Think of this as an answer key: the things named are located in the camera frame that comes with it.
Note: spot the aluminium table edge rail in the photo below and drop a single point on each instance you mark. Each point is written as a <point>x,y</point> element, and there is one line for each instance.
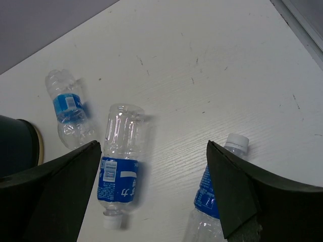
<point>305,20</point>

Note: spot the clear bottle dark blue label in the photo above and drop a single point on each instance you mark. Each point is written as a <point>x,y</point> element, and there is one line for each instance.
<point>119,163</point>

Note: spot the dark cylindrical bin gold rim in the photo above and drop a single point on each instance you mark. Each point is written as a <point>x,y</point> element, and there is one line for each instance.
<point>22,146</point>

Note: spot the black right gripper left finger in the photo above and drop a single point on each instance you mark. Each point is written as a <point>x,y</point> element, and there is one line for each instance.
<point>48,202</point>

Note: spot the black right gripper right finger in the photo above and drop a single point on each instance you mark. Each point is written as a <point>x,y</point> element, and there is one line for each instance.
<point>257,205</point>

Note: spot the crushed bottle light blue label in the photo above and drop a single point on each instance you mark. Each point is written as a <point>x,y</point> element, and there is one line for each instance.
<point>75,128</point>

